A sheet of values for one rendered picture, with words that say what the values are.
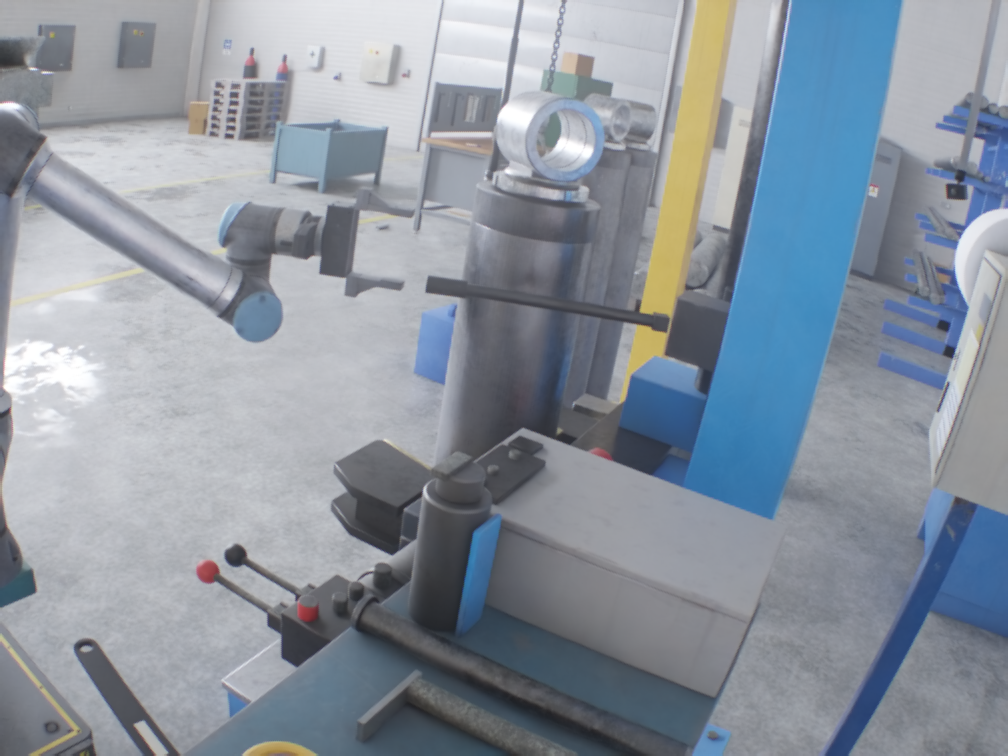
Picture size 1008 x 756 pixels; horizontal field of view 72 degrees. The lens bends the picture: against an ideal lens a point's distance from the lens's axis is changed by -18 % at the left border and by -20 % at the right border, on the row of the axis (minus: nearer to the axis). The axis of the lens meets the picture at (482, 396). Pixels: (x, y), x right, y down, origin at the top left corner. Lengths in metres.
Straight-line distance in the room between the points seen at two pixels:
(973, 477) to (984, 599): 2.14
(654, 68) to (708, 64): 8.53
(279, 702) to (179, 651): 1.64
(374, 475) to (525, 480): 0.41
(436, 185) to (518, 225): 6.31
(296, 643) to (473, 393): 0.58
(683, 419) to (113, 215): 1.04
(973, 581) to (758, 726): 1.30
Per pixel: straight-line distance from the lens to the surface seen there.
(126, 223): 1.35
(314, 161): 9.34
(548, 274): 1.35
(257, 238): 1.50
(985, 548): 3.46
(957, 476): 1.46
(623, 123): 2.81
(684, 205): 3.93
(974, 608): 3.64
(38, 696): 1.94
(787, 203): 1.19
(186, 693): 2.36
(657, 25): 12.49
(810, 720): 2.74
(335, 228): 1.47
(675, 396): 1.48
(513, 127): 1.37
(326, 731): 0.83
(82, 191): 1.35
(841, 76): 1.19
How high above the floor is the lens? 1.68
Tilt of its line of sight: 23 degrees down
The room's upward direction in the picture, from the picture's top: 10 degrees clockwise
